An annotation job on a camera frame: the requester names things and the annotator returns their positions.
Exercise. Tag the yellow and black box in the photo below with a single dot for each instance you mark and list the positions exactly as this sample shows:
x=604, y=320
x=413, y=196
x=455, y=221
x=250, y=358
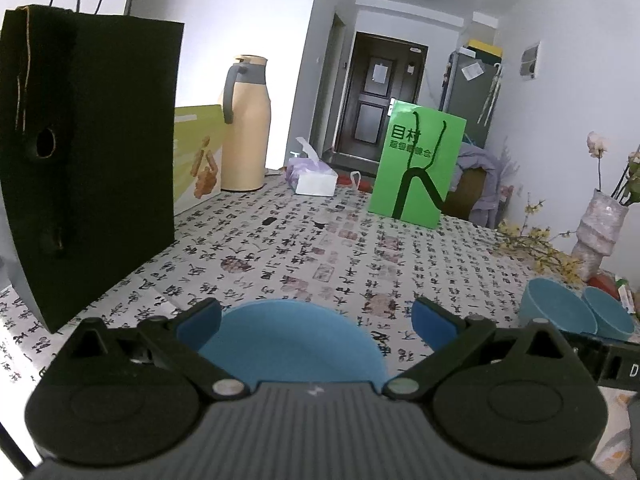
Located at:
x=482, y=49

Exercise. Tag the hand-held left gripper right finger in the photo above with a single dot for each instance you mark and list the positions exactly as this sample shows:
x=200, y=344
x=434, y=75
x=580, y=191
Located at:
x=432, y=321

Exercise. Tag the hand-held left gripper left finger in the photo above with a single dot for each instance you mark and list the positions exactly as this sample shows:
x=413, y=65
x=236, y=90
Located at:
x=200, y=321

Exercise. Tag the white tissue pack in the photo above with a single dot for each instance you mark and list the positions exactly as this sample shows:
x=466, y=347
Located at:
x=315, y=180

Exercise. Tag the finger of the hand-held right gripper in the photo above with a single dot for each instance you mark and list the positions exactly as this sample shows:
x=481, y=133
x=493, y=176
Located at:
x=585, y=355

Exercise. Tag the green snack packet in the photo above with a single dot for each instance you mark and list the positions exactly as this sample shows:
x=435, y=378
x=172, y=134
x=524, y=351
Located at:
x=625, y=297

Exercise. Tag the white plastic bag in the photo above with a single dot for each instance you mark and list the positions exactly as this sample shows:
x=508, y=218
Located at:
x=361, y=182

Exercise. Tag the red box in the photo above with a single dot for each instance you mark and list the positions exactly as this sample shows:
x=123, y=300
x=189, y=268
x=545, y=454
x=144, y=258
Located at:
x=602, y=287

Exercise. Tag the wall electrical panel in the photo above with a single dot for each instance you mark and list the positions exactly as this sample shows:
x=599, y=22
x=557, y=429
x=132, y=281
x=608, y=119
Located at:
x=530, y=61

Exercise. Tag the green paper bag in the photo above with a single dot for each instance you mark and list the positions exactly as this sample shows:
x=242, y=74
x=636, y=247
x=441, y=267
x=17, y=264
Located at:
x=420, y=170

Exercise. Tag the beige thermos jug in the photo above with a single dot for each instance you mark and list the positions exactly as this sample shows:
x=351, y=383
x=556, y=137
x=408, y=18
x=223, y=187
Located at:
x=247, y=145

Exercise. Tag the grey ceramic vase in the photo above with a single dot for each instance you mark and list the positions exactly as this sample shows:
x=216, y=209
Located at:
x=597, y=240

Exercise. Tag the dark brown door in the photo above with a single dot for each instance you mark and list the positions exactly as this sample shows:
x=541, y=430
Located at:
x=380, y=95

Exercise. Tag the wooden chair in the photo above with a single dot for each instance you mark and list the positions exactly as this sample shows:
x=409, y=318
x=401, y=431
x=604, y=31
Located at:
x=465, y=195

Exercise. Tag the white folded umbrella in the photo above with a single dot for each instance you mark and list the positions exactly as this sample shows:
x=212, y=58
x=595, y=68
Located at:
x=489, y=95

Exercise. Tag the yellow-green snack box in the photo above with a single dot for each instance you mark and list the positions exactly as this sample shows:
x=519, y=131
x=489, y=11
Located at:
x=195, y=160

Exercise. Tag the blue plate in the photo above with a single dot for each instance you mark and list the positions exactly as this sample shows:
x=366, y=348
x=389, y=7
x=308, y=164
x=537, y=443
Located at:
x=290, y=345

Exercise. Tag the grey refrigerator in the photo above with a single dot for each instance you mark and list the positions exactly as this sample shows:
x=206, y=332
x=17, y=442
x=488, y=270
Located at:
x=470, y=105

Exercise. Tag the chair with purple jacket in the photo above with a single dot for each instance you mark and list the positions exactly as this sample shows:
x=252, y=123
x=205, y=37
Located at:
x=490, y=175

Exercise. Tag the blue bowl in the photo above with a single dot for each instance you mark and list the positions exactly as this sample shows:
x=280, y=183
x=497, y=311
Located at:
x=555, y=305
x=610, y=315

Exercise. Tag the yellow flower branch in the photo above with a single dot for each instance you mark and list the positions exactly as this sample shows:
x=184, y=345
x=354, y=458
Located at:
x=535, y=250

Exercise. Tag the black paper bag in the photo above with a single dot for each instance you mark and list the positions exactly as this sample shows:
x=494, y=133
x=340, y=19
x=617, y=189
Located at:
x=90, y=160

